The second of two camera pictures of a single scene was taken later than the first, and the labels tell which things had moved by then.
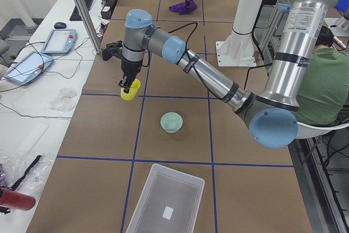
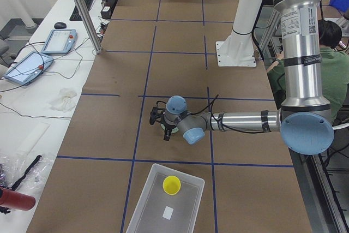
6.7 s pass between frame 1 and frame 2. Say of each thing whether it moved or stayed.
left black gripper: moved
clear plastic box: stayed
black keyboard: stayed
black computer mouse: stayed
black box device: stayed
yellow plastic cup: moved
